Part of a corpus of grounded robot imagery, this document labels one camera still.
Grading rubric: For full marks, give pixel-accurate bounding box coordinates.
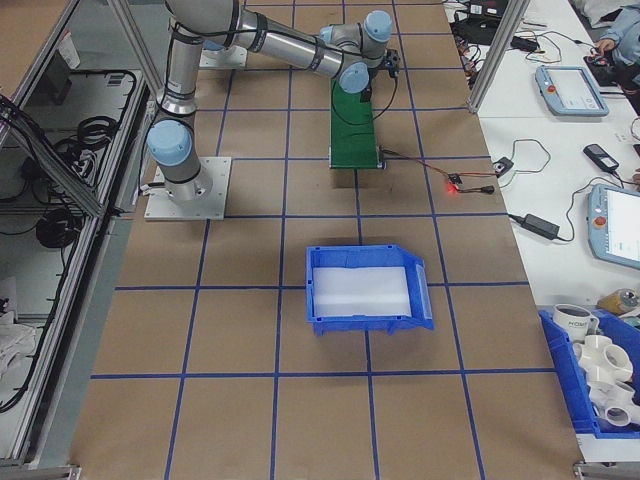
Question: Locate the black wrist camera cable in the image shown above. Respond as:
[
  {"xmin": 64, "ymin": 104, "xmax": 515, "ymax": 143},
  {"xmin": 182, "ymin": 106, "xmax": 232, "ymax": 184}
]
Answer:
[{"xmin": 330, "ymin": 72, "xmax": 400, "ymax": 126}]

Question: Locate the blue grey teach pendant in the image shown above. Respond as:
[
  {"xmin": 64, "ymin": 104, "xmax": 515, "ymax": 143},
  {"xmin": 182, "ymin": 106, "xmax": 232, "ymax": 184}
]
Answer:
[
  {"xmin": 534, "ymin": 64, "xmax": 611, "ymax": 119},
  {"xmin": 584, "ymin": 182, "xmax": 640, "ymax": 266}
]

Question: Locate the blue bin with pipe fittings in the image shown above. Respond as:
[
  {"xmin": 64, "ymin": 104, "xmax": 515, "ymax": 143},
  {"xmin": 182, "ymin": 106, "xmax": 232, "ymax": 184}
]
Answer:
[{"xmin": 538, "ymin": 307, "xmax": 640, "ymax": 436}]

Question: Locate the white side table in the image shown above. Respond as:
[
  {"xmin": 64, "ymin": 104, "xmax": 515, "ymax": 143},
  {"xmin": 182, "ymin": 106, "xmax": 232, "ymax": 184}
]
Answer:
[{"xmin": 442, "ymin": 0, "xmax": 640, "ymax": 480}]

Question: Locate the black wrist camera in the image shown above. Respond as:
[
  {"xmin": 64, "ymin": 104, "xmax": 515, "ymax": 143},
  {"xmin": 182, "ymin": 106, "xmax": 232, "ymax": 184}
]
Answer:
[{"xmin": 382, "ymin": 48, "xmax": 403, "ymax": 80}]

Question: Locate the black coiled cable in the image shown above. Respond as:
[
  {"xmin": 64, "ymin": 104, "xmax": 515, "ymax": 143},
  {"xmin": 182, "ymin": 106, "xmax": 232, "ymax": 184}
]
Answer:
[
  {"xmin": 74, "ymin": 115, "xmax": 124, "ymax": 146},
  {"xmin": 34, "ymin": 209, "xmax": 76, "ymax": 251}
]

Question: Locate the metal V-shaped frame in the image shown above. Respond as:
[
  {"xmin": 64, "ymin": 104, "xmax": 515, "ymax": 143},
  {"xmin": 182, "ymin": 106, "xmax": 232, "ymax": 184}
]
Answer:
[{"xmin": 0, "ymin": 0, "xmax": 166, "ymax": 466}]

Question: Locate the white crumpled cloth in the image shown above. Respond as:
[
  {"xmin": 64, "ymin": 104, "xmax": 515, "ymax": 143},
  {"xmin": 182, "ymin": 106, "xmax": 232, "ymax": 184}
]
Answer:
[{"xmin": 0, "ymin": 277, "xmax": 36, "ymax": 381}]

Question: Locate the black handheld device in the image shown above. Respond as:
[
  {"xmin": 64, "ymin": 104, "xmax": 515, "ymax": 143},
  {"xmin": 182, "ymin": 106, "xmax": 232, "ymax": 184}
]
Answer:
[{"xmin": 583, "ymin": 143, "xmax": 621, "ymax": 174}]

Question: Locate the white foam sheet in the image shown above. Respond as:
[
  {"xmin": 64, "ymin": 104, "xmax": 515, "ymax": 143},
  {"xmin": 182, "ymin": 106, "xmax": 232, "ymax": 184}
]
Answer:
[{"xmin": 310, "ymin": 265, "xmax": 414, "ymax": 319}]

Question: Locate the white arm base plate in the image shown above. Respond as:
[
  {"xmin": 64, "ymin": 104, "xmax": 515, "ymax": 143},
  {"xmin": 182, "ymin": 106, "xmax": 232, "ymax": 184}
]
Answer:
[
  {"xmin": 143, "ymin": 156, "xmax": 234, "ymax": 221},
  {"xmin": 198, "ymin": 47, "xmax": 247, "ymax": 70}
]

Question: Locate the red black conveyor wire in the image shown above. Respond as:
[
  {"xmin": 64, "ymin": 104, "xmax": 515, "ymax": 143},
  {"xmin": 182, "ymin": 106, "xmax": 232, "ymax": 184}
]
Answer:
[{"xmin": 380, "ymin": 147, "xmax": 501, "ymax": 196}]

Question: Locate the black laptop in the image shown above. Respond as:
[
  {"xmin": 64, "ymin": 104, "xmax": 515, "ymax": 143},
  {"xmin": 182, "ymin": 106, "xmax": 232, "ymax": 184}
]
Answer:
[{"xmin": 451, "ymin": 0, "xmax": 509, "ymax": 45}]

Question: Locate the black box in frame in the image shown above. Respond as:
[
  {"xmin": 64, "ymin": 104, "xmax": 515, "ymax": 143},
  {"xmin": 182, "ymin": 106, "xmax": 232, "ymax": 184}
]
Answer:
[{"xmin": 42, "ymin": 49, "xmax": 74, "ymax": 104}]

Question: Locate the aluminium profile post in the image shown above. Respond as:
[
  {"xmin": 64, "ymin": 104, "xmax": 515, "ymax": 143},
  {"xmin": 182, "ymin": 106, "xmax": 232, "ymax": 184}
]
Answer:
[{"xmin": 467, "ymin": 0, "xmax": 532, "ymax": 114}]

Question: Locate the green belt conveyor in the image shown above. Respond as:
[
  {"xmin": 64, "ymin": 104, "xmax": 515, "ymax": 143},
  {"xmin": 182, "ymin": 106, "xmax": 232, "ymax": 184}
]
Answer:
[{"xmin": 327, "ymin": 74, "xmax": 387, "ymax": 171}]

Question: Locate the forearm in light blue sleeve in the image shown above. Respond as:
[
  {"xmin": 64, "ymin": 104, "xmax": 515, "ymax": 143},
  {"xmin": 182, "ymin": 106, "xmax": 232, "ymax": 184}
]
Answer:
[{"xmin": 597, "ymin": 0, "xmax": 640, "ymax": 61}]

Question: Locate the blue plastic bin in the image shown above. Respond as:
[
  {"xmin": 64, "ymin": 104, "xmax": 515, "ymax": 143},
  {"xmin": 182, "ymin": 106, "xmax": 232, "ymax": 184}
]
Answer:
[{"xmin": 304, "ymin": 243, "xmax": 436, "ymax": 337}]

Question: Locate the yellow round container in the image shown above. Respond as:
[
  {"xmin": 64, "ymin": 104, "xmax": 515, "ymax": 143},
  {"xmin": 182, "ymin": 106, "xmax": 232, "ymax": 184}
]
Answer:
[{"xmin": 597, "ymin": 288, "xmax": 640, "ymax": 316}]

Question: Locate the white PVC pipe fitting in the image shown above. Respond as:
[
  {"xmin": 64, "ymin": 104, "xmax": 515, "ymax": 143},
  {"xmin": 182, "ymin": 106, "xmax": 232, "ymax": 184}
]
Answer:
[
  {"xmin": 587, "ymin": 379, "xmax": 640, "ymax": 431},
  {"xmin": 572, "ymin": 333, "xmax": 634, "ymax": 384}
]

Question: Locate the white printed mug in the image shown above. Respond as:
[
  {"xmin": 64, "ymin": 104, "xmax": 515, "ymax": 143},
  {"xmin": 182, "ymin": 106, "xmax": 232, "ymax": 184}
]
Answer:
[{"xmin": 552, "ymin": 303, "xmax": 600, "ymax": 346}]

